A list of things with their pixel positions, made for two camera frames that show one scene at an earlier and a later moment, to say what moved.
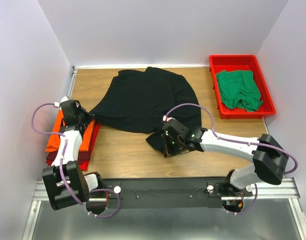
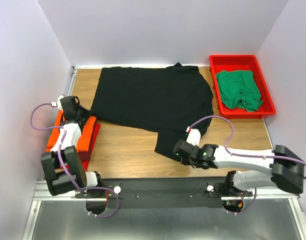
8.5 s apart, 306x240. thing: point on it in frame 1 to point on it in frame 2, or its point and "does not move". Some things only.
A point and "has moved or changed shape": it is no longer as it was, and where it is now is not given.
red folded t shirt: (84, 164) does not move
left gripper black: (90, 116) does not move
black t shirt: (138, 100) has moved or changed shape
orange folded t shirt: (53, 142) does not move
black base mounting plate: (168, 192) does not move
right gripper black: (167, 150) to (185, 162)
